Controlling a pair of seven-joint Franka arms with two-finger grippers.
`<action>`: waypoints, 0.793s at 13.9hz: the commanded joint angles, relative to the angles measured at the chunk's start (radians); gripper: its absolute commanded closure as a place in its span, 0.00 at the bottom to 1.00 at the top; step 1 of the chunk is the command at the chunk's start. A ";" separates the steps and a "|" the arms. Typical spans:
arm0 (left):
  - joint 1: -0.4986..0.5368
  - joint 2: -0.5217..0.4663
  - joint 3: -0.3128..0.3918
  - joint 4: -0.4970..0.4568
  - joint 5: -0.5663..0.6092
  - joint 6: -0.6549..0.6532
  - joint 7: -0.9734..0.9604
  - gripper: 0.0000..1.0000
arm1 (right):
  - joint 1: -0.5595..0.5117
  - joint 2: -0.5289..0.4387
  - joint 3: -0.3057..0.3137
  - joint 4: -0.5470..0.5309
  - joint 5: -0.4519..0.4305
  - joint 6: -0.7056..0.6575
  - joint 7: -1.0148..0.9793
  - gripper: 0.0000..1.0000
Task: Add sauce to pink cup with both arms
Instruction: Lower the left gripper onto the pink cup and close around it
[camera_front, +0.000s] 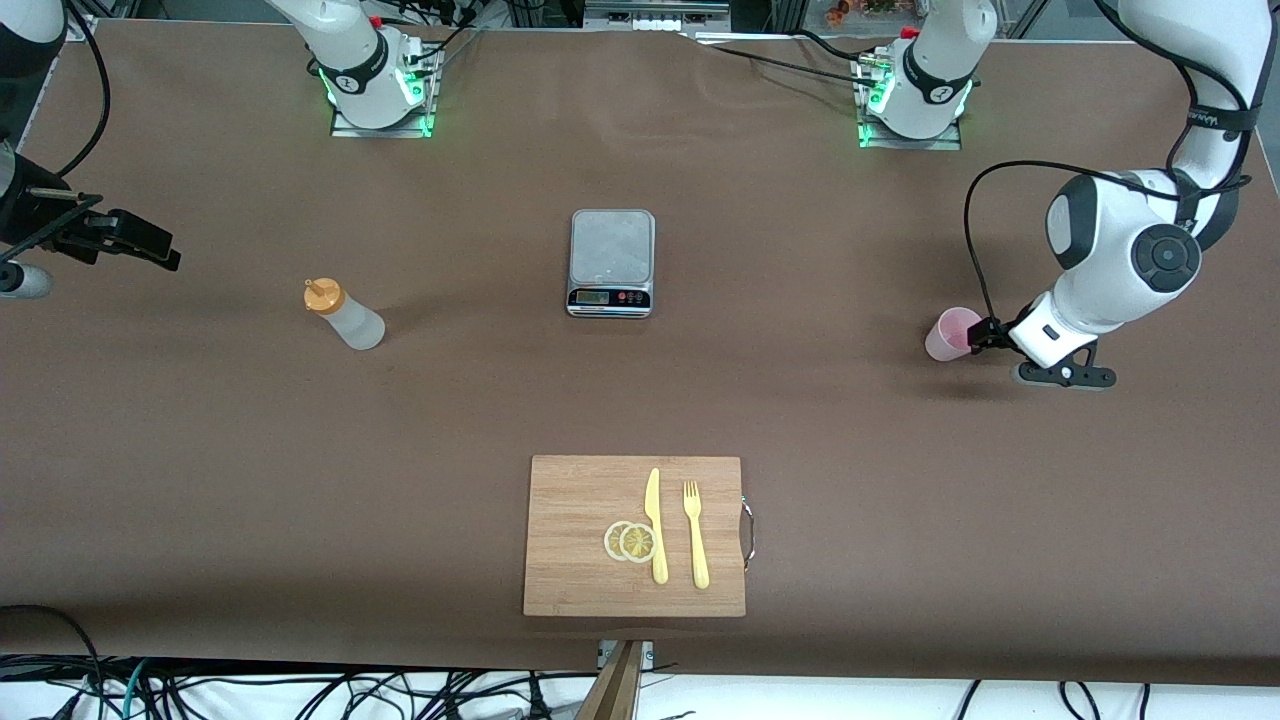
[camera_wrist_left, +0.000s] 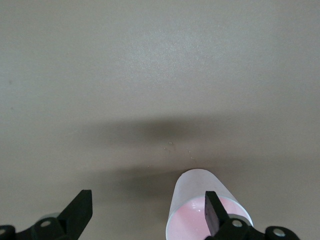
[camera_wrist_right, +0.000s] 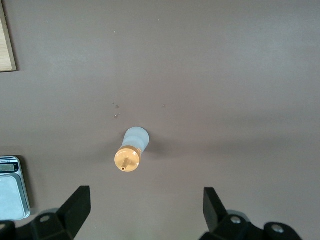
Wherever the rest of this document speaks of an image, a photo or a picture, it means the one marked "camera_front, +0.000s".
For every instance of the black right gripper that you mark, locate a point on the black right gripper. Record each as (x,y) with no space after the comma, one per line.
(30,218)

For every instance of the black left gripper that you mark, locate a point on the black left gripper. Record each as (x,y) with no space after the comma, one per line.
(985,333)

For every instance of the pink plastic cup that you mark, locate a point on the pink plastic cup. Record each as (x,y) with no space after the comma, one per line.
(945,338)

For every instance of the translucent sauce bottle orange cap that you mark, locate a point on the translucent sauce bottle orange cap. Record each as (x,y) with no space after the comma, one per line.
(350,322)

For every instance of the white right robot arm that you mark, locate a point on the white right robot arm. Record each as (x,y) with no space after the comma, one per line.
(350,50)

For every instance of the brown table cover sheet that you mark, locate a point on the brown table cover sheet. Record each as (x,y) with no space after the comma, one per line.
(800,420)

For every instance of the yellow plastic fork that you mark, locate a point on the yellow plastic fork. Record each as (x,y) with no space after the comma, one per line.
(697,545)

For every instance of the yellow plastic knife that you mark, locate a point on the yellow plastic knife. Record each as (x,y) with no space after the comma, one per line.
(656,530)

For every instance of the silver digital kitchen scale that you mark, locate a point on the silver digital kitchen scale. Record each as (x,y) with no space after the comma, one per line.
(611,250)

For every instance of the lemon slice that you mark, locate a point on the lemon slice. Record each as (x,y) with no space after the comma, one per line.
(611,541)
(638,543)

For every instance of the white power strip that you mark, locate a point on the white power strip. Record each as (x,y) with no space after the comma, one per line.
(660,22)

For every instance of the wooden cutting board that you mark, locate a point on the wooden cutting board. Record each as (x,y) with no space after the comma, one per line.
(575,530)

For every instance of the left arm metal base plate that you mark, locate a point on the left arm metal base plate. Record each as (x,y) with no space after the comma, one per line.
(950,142)

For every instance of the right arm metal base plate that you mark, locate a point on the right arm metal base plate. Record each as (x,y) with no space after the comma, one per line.
(345,130)

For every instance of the metal table bracket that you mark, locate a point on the metal table bracket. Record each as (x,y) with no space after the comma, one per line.
(648,655)

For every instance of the wooden post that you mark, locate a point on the wooden post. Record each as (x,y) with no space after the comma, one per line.
(612,690)

